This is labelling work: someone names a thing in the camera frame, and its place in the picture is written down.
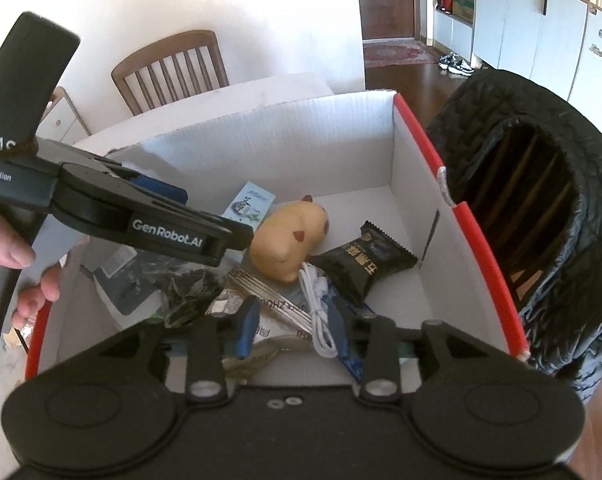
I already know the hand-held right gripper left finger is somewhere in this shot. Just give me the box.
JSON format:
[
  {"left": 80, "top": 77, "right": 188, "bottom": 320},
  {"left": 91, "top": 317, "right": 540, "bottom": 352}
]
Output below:
[{"left": 88, "top": 295, "right": 262, "bottom": 403}]

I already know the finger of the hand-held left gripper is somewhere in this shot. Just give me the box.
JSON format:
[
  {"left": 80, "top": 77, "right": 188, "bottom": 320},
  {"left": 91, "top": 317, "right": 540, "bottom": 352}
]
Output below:
[
  {"left": 88, "top": 157, "right": 189, "bottom": 208},
  {"left": 121, "top": 185, "right": 254, "bottom": 268}
]

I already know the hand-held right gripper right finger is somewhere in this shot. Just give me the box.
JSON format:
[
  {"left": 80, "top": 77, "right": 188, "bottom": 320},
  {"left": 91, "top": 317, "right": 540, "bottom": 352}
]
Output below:
[{"left": 327, "top": 300, "right": 512, "bottom": 403}]

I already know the silver foil snack packet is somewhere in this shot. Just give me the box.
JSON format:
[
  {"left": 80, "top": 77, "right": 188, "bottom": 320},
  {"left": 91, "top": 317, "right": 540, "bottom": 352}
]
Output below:
[{"left": 206, "top": 267, "right": 317, "bottom": 351}]

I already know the clear packet of dark seaweed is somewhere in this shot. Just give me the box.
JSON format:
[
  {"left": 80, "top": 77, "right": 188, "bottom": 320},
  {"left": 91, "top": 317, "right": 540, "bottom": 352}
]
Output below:
[{"left": 93, "top": 250, "right": 227, "bottom": 328}]

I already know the small blue and white box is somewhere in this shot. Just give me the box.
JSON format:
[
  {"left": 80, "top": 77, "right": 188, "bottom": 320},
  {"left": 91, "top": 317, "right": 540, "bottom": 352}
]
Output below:
[{"left": 221, "top": 185, "right": 277, "bottom": 226}]

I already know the black snack packet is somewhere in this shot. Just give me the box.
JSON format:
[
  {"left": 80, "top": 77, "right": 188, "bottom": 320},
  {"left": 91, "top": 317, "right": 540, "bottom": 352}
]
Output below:
[{"left": 308, "top": 220, "right": 419, "bottom": 306}]

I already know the yellow capybara toy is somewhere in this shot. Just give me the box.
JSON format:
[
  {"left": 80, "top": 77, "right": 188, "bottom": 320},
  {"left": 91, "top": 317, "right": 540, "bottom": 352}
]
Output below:
[{"left": 249, "top": 195, "right": 330, "bottom": 283}]

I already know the red cardboard box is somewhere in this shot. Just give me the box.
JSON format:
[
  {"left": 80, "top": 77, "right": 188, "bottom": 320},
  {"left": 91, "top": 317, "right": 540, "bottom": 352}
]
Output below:
[{"left": 23, "top": 72, "right": 532, "bottom": 396}]

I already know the person's left hand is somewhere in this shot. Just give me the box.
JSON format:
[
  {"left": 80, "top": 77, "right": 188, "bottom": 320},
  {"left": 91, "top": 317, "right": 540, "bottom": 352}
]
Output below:
[{"left": 0, "top": 207, "right": 64, "bottom": 331}]

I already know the white packet with black print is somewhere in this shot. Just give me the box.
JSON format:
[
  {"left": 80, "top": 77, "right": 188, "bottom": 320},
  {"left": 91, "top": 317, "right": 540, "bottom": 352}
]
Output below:
[{"left": 251, "top": 322, "right": 307, "bottom": 348}]

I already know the dark blue patterned packet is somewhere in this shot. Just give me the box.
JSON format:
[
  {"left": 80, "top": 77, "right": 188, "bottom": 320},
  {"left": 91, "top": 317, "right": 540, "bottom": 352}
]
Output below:
[{"left": 326, "top": 285, "right": 372, "bottom": 381}]

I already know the white sideboard with wooden top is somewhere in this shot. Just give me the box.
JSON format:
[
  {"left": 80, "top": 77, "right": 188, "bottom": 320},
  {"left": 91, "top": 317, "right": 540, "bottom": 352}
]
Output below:
[{"left": 36, "top": 86, "right": 92, "bottom": 146}]

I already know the wooden chair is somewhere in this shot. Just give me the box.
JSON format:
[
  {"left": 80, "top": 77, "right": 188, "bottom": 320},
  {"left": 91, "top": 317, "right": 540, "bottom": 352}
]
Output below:
[
  {"left": 458, "top": 127, "right": 574, "bottom": 306},
  {"left": 111, "top": 30, "right": 230, "bottom": 116}
]

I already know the black quilted jacket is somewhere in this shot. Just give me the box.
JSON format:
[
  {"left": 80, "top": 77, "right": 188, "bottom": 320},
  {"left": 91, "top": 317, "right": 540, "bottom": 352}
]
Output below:
[{"left": 426, "top": 67, "right": 602, "bottom": 406}]

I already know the red patterned rug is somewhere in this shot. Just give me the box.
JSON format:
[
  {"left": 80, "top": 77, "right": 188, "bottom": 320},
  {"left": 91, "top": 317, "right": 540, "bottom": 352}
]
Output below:
[{"left": 363, "top": 40, "right": 441, "bottom": 68}]

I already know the brown wooden door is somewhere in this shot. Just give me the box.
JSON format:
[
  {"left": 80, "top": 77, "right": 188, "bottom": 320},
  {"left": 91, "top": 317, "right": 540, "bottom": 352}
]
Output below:
[{"left": 354, "top": 0, "right": 416, "bottom": 41}]

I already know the tall white cabinet unit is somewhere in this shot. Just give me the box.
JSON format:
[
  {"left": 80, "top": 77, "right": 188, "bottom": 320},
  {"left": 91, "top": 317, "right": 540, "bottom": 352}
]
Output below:
[{"left": 471, "top": 0, "right": 602, "bottom": 106}]

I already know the white cable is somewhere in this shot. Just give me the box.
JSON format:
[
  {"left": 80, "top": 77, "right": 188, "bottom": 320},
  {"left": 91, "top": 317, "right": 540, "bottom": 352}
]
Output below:
[{"left": 298, "top": 261, "right": 339, "bottom": 359}]

